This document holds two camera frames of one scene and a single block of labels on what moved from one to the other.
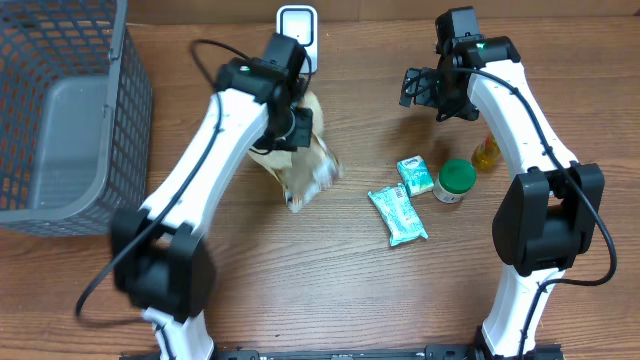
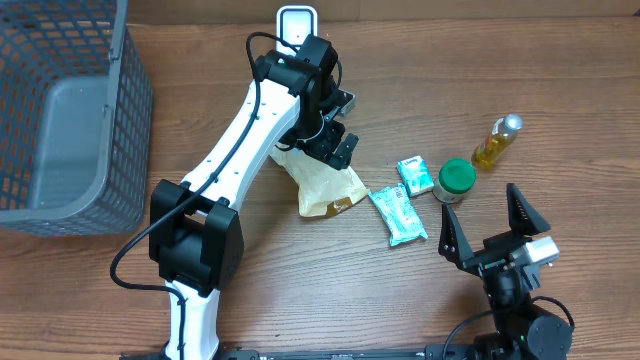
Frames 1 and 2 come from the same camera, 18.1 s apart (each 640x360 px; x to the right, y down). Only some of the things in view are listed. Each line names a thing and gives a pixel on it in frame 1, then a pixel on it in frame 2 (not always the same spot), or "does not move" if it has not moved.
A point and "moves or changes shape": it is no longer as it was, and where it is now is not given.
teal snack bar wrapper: [398, 214] does not move
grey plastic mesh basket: [76, 117] does not move
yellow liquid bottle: [486, 154] does not move
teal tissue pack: [416, 174] does not move
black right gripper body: [417, 86] -> [491, 255]
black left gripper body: [300, 131] -> [324, 144]
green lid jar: [456, 178] does not move
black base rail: [431, 353] does not move
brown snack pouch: [306, 172] moves or changes shape
